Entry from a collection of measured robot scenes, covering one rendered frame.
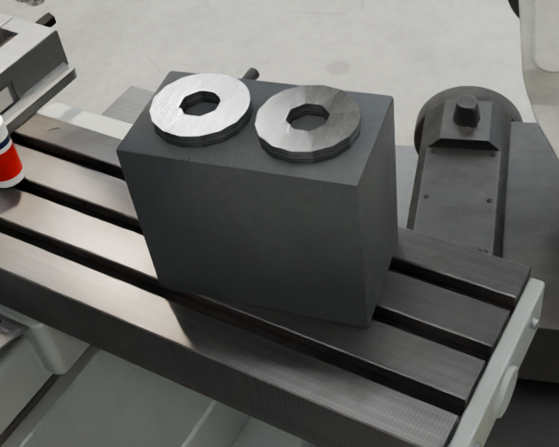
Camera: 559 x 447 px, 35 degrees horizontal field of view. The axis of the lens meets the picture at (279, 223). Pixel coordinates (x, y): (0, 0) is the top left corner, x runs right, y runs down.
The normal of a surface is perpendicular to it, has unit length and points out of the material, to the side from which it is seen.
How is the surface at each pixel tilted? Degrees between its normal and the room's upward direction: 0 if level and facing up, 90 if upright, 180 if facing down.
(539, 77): 115
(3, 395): 90
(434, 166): 0
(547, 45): 90
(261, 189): 90
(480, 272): 0
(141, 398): 90
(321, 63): 0
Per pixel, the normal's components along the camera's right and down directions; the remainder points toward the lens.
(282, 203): -0.33, 0.70
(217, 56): -0.11, -0.69
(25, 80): 0.84, 0.31
